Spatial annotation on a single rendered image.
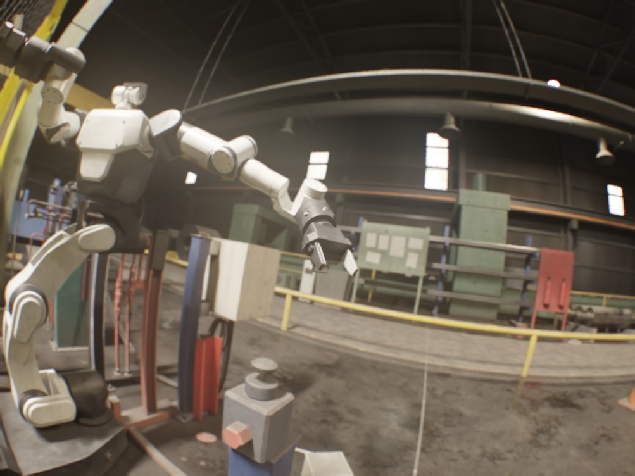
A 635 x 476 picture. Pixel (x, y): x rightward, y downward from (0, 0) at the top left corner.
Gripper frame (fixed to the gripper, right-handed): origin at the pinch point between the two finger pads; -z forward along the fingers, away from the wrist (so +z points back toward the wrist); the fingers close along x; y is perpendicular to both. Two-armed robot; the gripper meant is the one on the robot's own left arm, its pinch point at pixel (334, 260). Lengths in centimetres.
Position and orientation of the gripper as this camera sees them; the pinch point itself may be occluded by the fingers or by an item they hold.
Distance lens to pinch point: 57.5
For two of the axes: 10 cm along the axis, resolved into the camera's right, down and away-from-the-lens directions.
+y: -4.5, 7.6, 4.7
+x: 8.4, 1.9, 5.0
